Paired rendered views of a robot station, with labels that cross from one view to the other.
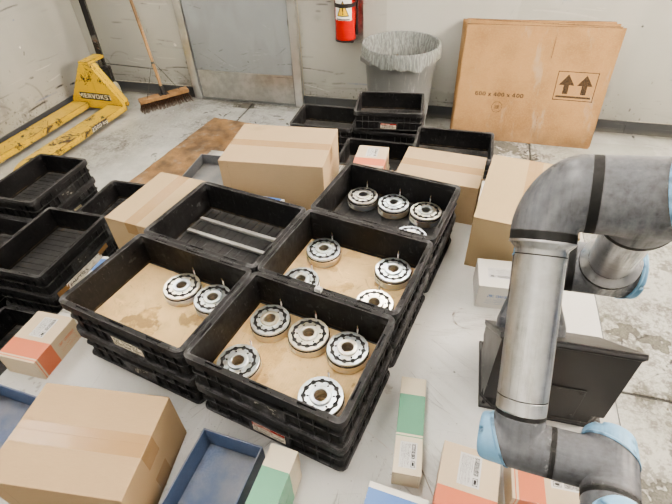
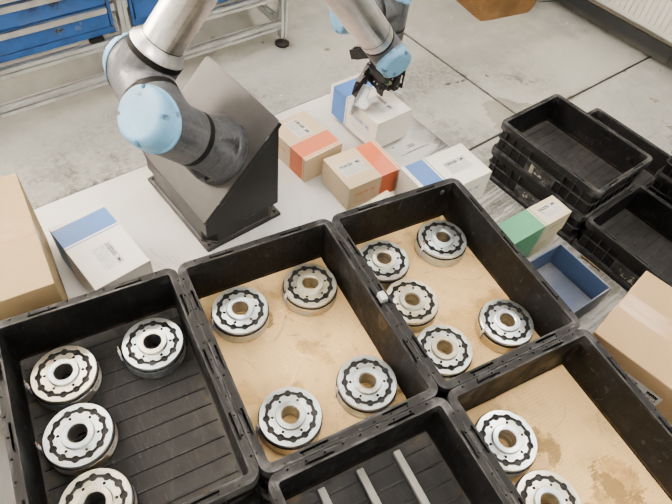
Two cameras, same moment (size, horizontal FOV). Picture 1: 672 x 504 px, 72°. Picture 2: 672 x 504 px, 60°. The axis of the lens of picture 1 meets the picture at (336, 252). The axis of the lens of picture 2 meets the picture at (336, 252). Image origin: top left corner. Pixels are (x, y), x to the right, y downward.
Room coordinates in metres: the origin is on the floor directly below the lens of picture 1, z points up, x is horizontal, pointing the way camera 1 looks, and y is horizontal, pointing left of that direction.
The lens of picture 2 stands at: (1.35, 0.25, 1.75)
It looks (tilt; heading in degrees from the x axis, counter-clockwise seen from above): 51 degrees down; 209
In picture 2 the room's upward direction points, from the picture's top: 8 degrees clockwise
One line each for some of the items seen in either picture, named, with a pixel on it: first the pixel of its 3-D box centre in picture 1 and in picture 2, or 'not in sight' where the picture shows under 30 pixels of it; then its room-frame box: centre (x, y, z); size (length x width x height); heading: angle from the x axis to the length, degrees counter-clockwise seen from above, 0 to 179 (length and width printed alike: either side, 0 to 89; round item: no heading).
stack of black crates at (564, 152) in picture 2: not in sight; (550, 188); (-0.35, 0.13, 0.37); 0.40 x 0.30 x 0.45; 73
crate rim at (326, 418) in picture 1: (292, 338); (448, 271); (0.67, 0.11, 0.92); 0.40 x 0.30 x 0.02; 62
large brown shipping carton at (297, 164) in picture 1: (283, 166); not in sight; (1.63, 0.20, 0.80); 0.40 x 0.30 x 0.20; 78
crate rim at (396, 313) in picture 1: (346, 258); (300, 329); (0.93, -0.03, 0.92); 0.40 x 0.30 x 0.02; 62
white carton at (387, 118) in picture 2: not in sight; (369, 110); (0.18, -0.36, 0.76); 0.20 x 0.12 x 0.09; 73
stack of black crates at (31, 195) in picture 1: (55, 213); not in sight; (1.99, 1.46, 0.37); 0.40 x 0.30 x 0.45; 163
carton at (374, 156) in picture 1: (370, 164); not in sight; (1.59, -0.15, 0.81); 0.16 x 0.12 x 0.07; 165
